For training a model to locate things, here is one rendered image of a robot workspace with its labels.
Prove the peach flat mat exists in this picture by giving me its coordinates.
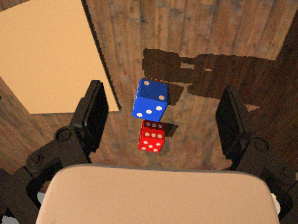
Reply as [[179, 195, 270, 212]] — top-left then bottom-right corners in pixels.
[[0, 0, 120, 114]]

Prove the red die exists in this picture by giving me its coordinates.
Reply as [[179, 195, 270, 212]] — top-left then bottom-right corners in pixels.
[[138, 120, 165, 152]]

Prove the blue die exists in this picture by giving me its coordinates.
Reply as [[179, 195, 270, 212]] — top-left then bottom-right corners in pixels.
[[132, 79, 168, 122]]

